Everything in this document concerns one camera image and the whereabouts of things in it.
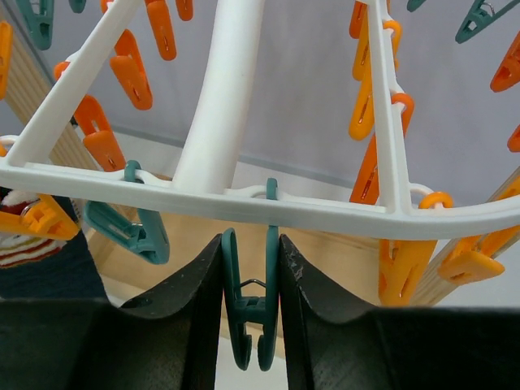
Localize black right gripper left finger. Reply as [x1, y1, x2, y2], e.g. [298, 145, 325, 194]
[1, 236, 223, 389]

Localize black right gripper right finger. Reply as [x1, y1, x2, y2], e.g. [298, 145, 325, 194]
[278, 236, 519, 389]

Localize dark navy sock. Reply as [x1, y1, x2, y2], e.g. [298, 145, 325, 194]
[0, 186, 109, 304]

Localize wooden hanger rack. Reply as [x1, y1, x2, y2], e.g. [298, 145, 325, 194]
[1, 1, 519, 306]

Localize white round clip hanger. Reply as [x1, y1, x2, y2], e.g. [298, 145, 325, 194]
[0, 0, 520, 373]

